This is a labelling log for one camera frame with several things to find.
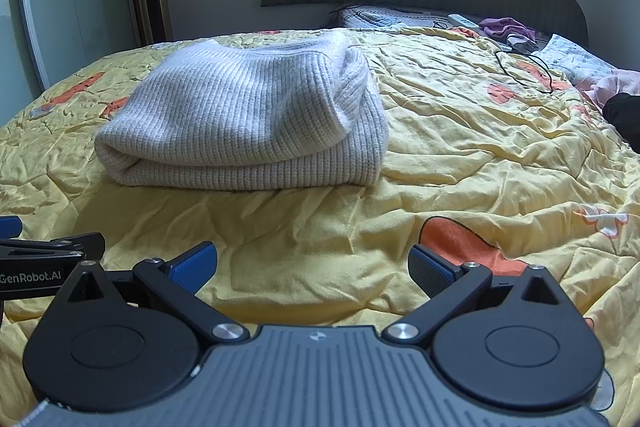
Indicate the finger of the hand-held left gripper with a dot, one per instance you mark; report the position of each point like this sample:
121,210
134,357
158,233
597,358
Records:
75,243
10,227

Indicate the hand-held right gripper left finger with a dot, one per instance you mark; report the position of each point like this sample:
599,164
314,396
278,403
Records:
196,268

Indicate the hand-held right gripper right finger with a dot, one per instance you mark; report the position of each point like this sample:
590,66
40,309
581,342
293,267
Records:
429,268

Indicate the white knit sweater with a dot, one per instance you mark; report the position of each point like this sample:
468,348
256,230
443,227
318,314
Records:
240,117

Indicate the yellow printed quilt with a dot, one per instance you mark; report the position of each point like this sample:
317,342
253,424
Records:
475,167

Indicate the dark cloth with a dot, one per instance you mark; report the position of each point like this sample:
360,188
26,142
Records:
625,114

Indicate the white remote control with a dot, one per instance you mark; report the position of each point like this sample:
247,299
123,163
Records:
462,21

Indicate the purple cloth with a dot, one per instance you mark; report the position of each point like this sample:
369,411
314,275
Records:
505,28

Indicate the blue patterned pillow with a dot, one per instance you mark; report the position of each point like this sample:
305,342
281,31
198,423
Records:
390,18

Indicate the light patterned pillow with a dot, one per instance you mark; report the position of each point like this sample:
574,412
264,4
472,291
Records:
575,57

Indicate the pink cloth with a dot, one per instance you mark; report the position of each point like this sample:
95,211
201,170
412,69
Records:
615,87

